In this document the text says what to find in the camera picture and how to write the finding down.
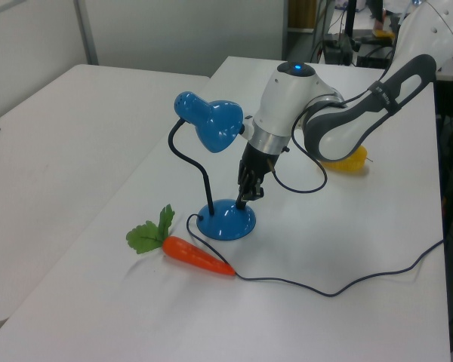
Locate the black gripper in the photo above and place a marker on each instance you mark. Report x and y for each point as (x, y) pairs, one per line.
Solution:
(258, 164)

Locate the blue desk lamp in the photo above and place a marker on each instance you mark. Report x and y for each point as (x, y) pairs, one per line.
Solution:
(226, 222)

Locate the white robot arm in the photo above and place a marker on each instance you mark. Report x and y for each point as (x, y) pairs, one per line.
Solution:
(283, 98)

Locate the orange carrot with green leaves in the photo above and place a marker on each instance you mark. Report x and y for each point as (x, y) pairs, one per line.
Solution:
(188, 254)

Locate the yellow starfruit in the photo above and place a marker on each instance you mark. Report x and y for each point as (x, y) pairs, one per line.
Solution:
(351, 164)

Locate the black equipment box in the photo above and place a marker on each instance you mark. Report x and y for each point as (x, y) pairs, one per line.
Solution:
(336, 49)

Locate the white adjacent table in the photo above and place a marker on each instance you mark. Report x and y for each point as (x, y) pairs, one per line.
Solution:
(60, 158)

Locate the black vertical pole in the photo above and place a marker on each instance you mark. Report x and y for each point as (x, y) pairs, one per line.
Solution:
(349, 17)

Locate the yellow background object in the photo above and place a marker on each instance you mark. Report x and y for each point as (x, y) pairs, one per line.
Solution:
(383, 34)

